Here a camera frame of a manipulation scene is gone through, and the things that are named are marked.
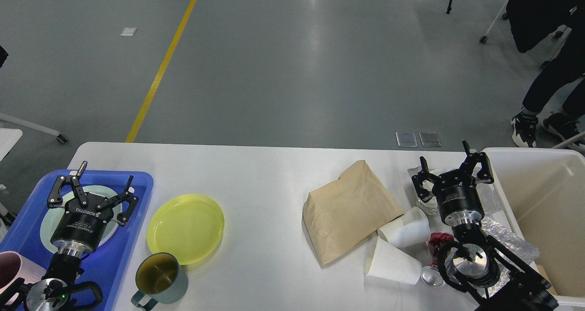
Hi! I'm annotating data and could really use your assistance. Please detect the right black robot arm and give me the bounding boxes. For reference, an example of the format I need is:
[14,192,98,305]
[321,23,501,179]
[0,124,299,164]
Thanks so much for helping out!
[411,141,558,311]

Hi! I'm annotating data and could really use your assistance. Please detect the silver foil bag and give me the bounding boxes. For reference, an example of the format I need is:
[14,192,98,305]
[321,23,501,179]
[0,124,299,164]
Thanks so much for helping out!
[481,217,540,296]

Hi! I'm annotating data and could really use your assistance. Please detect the white side table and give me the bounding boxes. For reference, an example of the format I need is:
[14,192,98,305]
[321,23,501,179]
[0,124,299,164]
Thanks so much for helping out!
[0,113,69,161]

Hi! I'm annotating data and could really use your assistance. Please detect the brown paper bag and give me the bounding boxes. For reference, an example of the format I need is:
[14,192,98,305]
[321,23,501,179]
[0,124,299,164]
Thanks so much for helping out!
[303,160,405,267]

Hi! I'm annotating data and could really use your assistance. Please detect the lower white paper cup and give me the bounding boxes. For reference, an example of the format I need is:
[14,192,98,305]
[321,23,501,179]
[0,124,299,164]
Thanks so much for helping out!
[364,237,422,285]

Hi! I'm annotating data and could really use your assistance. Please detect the white rolling chair frame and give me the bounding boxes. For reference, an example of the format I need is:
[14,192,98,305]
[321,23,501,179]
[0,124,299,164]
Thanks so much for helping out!
[479,0,571,69]

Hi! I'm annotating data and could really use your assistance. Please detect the pale green plate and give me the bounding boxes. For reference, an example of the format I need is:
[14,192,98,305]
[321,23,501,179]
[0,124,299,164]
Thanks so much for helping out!
[40,185,118,253]

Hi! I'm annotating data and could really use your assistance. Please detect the small foil wrapper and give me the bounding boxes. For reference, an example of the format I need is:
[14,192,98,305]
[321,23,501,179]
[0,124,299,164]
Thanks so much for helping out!
[407,168,503,215]

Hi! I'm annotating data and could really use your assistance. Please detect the person in black clothes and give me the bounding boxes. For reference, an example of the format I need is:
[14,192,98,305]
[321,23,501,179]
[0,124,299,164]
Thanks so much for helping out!
[511,29,585,148]

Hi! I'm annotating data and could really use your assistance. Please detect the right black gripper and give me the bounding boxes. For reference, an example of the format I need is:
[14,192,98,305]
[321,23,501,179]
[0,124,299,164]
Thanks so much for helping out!
[411,141,495,226]

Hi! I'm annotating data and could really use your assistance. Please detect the floor outlet plate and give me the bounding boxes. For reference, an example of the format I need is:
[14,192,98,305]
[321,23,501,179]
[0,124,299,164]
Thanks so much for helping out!
[419,132,441,148]
[395,132,418,148]

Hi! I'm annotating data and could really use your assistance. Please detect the right floor outlet plate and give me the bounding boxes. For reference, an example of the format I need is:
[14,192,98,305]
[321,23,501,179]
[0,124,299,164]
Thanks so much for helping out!
[419,132,441,148]

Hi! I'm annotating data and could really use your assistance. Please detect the white paper cup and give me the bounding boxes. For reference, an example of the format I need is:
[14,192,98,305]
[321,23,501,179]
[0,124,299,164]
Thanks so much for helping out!
[364,237,422,285]
[377,207,431,248]

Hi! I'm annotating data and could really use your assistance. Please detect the left floor outlet plate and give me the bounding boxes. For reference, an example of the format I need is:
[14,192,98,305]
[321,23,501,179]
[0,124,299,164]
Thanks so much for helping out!
[395,132,418,148]

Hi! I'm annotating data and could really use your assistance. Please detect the yellow plastic plate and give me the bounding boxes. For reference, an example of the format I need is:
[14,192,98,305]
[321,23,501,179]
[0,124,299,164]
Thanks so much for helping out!
[146,193,225,265]

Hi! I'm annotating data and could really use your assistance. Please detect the pink ribbed cup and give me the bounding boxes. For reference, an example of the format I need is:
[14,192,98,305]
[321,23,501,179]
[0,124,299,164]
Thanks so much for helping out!
[0,251,47,292]

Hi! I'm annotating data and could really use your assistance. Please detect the blue plastic tray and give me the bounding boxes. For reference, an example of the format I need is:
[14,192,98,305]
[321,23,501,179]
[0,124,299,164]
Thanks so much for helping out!
[0,169,154,311]

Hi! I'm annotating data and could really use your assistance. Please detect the crushed red soda can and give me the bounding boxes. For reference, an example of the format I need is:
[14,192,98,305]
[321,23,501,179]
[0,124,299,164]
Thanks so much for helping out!
[420,232,455,288]

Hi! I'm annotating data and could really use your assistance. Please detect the upper white paper cup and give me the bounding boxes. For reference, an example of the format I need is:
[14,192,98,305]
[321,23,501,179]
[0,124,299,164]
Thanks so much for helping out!
[377,207,431,248]

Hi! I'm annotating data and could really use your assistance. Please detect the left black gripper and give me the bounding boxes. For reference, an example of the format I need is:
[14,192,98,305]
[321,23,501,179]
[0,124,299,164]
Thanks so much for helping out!
[47,161,139,256]

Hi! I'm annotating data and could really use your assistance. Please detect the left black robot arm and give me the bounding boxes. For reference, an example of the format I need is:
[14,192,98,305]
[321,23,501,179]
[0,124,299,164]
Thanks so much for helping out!
[1,161,139,311]

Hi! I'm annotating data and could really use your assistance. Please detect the beige plastic bin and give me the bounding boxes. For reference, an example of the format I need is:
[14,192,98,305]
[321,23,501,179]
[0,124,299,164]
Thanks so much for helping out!
[485,148,585,311]

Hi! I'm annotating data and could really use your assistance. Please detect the dark teal mug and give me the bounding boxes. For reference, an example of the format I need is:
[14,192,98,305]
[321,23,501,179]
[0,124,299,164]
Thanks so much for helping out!
[130,252,189,311]

